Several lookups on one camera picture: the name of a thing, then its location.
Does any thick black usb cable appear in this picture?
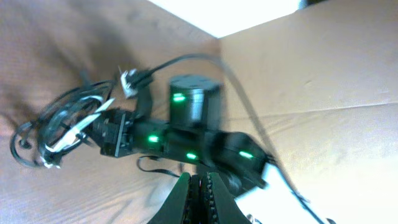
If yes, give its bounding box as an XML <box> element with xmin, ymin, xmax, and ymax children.
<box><xmin>9</xmin><ymin>79</ymin><xmax>116</xmax><ymax>169</ymax></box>

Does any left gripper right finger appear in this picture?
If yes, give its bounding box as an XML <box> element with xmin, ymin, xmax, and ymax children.
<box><xmin>205</xmin><ymin>172</ymin><xmax>251</xmax><ymax>224</ymax></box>

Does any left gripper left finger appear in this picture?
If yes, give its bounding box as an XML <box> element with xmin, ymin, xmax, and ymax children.
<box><xmin>148</xmin><ymin>173</ymin><xmax>191</xmax><ymax>224</ymax></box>

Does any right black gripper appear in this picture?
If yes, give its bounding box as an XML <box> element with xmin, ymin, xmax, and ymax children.
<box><xmin>88</xmin><ymin>108</ymin><xmax>134</xmax><ymax>157</ymax></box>

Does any white usb cable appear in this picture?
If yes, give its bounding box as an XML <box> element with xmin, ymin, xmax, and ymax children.
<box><xmin>39</xmin><ymin>95</ymin><xmax>116</xmax><ymax>169</ymax></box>

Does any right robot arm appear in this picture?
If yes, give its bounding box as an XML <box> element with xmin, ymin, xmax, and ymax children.
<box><xmin>86</xmin><ymin>75</ymin><xmax>271</xmax><ymax>197</ymax></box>

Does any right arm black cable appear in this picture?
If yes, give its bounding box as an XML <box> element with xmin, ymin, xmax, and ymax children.
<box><xmin>146</xmin><ymin>53</ymin><xmax>336</xmax><ymax>224</ymax></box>

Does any thin black usb cable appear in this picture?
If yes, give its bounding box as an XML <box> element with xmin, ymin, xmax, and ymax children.
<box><xmin>37</xmin><ymin>93</ymin><xmax>103</xmax><ymax>156</ymax></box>

